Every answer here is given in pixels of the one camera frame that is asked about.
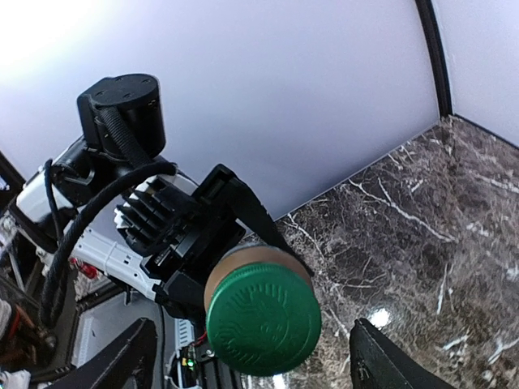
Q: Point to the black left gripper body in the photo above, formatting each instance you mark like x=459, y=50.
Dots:
x=184, y=266

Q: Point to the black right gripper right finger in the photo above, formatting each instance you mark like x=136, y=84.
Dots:
x=376, y=362

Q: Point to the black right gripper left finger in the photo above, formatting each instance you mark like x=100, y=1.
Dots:
x=128, y=361

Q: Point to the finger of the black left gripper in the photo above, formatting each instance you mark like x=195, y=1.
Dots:
x=249, y=210

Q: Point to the green lid brown jar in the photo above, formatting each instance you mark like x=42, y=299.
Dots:
x=259, y=300

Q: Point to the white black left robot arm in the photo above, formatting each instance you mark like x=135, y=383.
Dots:
x=261, y=314

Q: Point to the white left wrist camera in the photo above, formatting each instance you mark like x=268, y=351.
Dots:
x=123, y=262

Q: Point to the black right corner frame post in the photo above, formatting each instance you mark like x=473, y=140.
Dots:
x=435, y=49

